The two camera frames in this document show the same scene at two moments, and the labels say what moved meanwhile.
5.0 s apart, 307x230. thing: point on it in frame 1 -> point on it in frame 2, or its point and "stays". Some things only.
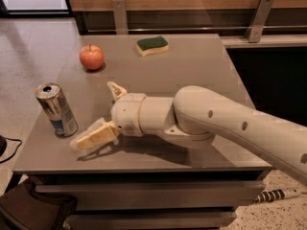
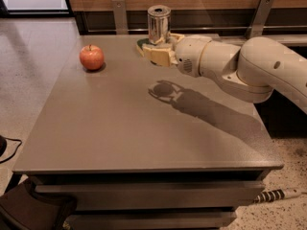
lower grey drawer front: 150,219 stays
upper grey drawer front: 157,195 stays
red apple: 91,57 stays
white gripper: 126,115 -> 186,56
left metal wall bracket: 121,18 stays
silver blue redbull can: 51,98 -> 158,20
